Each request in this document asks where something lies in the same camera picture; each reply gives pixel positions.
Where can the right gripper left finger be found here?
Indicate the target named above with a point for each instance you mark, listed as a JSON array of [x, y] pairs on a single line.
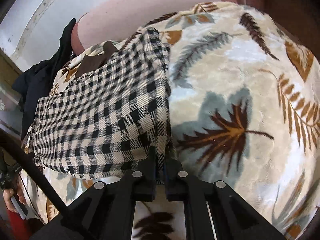
[[104, 211]]

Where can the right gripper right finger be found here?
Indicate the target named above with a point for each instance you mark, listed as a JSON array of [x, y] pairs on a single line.
[[214, 210]]

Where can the black beige checkered garment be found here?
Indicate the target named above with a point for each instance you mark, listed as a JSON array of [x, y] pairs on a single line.
[[109, 119]]

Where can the black clothing pile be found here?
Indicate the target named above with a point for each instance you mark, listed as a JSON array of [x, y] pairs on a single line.
[[38, 80]]

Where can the person left hand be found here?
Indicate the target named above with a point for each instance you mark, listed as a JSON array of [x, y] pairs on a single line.
[[9, 193]]

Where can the wooden glass cabinet door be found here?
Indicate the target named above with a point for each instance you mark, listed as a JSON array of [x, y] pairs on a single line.
[[11, 115]]

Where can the large pink bolster pillow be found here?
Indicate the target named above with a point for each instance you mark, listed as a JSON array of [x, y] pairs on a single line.
[[119, 19]]

